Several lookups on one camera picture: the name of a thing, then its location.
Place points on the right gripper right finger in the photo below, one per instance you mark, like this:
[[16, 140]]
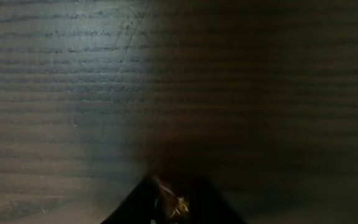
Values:
[[210, 205]]

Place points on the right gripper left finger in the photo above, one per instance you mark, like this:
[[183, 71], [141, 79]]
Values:
[[138, 205]]

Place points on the gold candy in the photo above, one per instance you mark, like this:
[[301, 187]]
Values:
[[174, 203]]

